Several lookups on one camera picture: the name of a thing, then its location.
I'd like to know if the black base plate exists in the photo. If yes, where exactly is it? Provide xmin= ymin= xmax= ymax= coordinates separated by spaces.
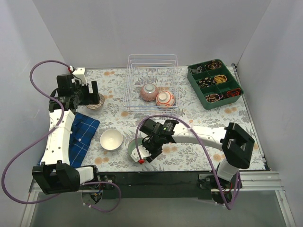
xmin=73 ymin=170 xmax=243 ymax=200

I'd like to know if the floral table mat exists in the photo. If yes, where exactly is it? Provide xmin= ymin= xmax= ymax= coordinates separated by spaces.
xmin=78 ymin=67 xmax=255 ymax=172

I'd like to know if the white wire dish rack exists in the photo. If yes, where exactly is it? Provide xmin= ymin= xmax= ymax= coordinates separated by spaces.
xmin=123 ymin=54 xmax=180 ymax=113

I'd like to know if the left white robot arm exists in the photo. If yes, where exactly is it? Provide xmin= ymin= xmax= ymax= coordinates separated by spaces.
xmin=32 ymin=70 xmax=101 ymax=194

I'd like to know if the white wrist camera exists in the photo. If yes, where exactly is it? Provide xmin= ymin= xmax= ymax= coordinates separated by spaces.
xmin=130 ymin=145 xmax=151 ymax=164
xmin=68 ymin=66 xmax=88 ymax=86

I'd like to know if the orange floral bowl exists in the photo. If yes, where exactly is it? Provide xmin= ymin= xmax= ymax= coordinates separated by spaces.
xmin=156 ymin=91 xmax=176 ymax=108

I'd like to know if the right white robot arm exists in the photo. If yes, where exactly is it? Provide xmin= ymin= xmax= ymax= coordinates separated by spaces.
xmin=132 ymin=119 xmax=255 ymax=188

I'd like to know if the brown patterned small bowl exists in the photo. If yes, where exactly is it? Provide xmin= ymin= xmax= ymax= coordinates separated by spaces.
xmin=86 ymin=93 xmax=105 ymax=110

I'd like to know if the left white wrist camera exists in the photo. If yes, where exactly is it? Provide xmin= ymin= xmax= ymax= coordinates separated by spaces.
xmin=68 ymin=66 xmax=88 ymax=86

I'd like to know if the celadon green bowl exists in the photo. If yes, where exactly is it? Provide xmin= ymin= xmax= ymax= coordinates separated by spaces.
xmin=127 ymin=138 xmax=143 ymax=162

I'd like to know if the green divided organizer tray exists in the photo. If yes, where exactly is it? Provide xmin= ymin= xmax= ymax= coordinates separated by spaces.
xmin=187 ymin=59 xmax=244 ymax=110

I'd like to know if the blue plaid cloth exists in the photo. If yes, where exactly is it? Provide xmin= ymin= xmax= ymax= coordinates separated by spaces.
xmin=39 ymin=110 xmax=100 ymax=168

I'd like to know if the aluminium frame rail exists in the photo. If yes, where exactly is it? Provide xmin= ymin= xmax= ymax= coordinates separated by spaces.
xmin=21 ymin=171 xmax=295 ymax=227

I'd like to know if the black white leaf bowl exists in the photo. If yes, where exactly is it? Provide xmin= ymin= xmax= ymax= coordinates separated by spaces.
xmin=140 ymin=84 xmax=159 ymax=101

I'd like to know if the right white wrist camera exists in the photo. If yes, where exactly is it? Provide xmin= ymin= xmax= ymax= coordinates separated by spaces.
xmin=130 ymin=145 xmax=151 ymax=164

